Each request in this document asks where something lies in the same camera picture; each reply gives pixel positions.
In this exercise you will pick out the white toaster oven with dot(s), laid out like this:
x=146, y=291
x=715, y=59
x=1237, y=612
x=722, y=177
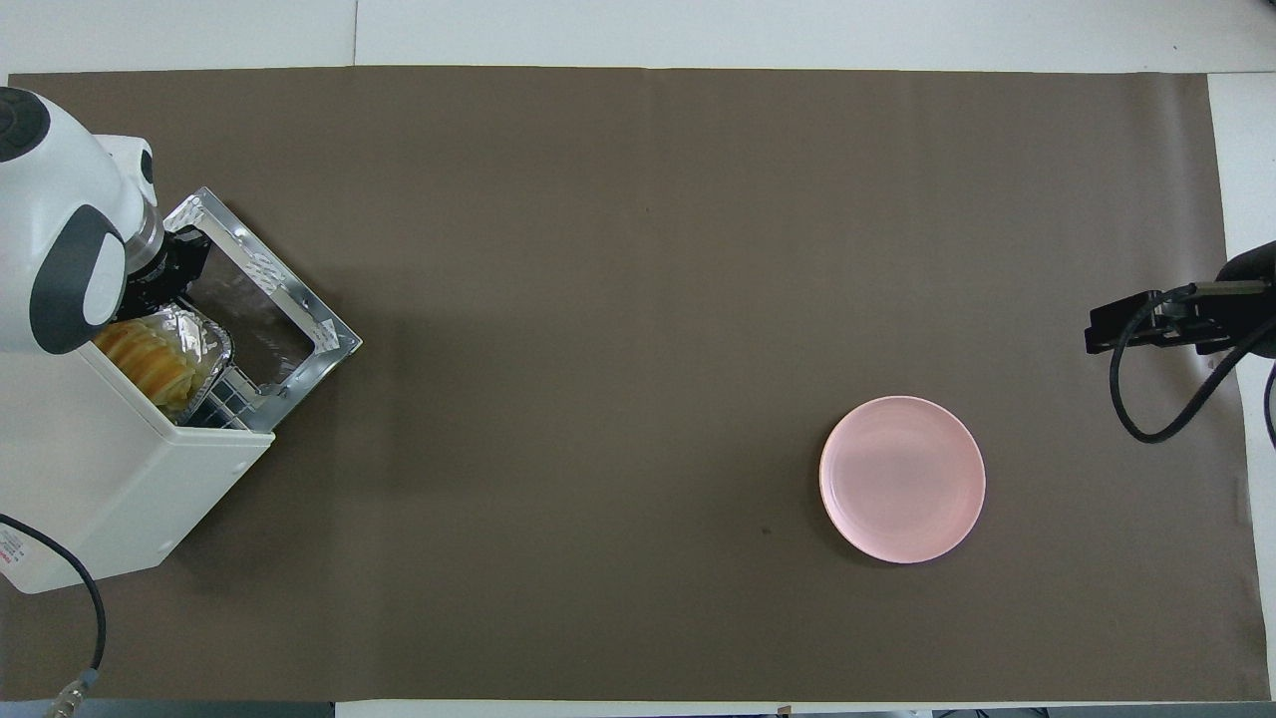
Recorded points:
x=90, y=479

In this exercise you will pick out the aluminium foil tray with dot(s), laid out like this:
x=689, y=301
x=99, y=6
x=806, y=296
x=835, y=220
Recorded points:
x=214, y=344

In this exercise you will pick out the golden ridged bread loaf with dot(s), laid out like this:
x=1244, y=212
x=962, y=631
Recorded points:
x=150, y=364

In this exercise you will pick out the brown table mat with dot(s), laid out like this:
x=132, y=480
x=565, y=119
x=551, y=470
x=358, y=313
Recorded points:
x=638, y=299

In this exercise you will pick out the pink round plate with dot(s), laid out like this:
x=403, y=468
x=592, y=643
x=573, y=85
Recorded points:
x=902, y=479

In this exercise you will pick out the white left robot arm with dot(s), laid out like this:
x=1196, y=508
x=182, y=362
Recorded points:
x=50, y=199

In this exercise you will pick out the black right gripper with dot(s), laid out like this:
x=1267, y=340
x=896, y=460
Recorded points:
x=1246, y=309

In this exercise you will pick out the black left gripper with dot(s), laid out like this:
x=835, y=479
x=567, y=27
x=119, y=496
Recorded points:
x=159, y=274

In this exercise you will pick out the metal glass oven door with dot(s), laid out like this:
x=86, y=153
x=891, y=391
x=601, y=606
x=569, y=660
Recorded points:
x=289, y=309

